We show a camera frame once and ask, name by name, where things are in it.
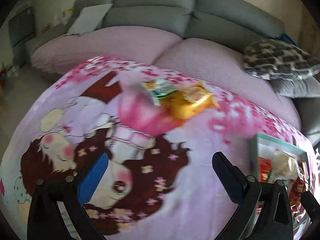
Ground grey sofa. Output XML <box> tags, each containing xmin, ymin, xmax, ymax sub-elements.
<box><xmin>25</xmin><ymin>0</ymin><xmax>320</xmax><ymax>140</ymax></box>

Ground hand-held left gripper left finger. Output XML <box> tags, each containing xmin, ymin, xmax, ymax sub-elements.
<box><xmin>27</xmin><ymin>152</ymin><xmax>109</xmax><ymax>240</ymax></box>

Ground printed pink blanket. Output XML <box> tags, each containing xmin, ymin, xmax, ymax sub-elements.
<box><xmin>0</xmin><ymin>55</ymin><xmax>318</xmax><ymax>240</ymax></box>

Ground grey pillow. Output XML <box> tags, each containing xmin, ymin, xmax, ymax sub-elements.
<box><xmin>270</xmin><ymin>76</ymin><xmax>320</xmax><ymax>98</ymax></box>

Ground grey cabinet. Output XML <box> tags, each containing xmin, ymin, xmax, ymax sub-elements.
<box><xmin>9</xmin><ymin>6</ymin><xmax>35</xmax><ymax>63</ymax></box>

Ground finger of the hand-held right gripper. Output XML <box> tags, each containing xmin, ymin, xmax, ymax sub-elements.
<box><xmin>300</xmin><ymin>191</ymin><xmax>320</xmax><ymax>228</ymax></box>

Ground yellow snack packet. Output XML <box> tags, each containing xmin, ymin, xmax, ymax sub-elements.
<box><xmin>160</xmin><ymin>82</ymin><xmax>220</xmax><ymax>120</ymax></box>

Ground black and white patterned pillow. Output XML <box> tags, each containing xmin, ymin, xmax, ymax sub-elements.
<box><xmin>242</xmin><ymin>39</ymin><xmax>320</xmax><ymax>80</ymax></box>

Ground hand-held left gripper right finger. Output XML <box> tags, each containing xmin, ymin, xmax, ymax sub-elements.
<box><xmin>212</xmin><ymin>151</ymin><xmax>293</xmax><ymax>240</ymax></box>

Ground blue cloth item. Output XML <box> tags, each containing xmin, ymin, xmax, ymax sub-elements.
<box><xmin>279</xmin><ymin>32</ymin><xmax>298</xmax><ymax>46</ymax></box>

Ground red box with white stripe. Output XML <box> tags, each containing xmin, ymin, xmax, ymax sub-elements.
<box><xmin>259</xmin><ymin>156</ymin><xmax>274</xmax><ymax>183</ymax></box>

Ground white cushion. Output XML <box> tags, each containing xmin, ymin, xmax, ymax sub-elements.
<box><xmin>67</xmin><ymin>4</ymin><xmax>113</xmax><ymax>35</ymax></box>

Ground teal box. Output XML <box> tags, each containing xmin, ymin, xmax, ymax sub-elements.
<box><xmin>250</xmin><ymin>132</ymin><xmax>315</xmax><ymax>240</ymax></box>

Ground colourful toys on floor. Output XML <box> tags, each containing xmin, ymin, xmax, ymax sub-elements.
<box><xmin>0</xmin><ymin>62</ymin><xmax>19</xmax><ymax>85</ymax></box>

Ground red patterned packet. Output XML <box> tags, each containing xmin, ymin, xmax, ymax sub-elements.
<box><xmin>289</xmin><ymin>172</ymin><xmax>313</xmax><ymax>230</ymax></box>

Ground pink sofa cover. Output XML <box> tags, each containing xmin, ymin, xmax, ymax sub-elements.
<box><xmin>30</xmin><ymin>26</ymin><xmax>300</xmax><ymax>130</ymax></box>

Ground green and white small packet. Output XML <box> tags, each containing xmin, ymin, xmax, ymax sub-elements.
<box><xmin>141</xmin><ymin>79</ymin><xmax>177</xmax><ymax>105</ymax></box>

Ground white bun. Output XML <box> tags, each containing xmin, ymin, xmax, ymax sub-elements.
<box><xmin>271</xmin><ymin>152</ymin><xmax>299</xmax><ymax>180</ymax></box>

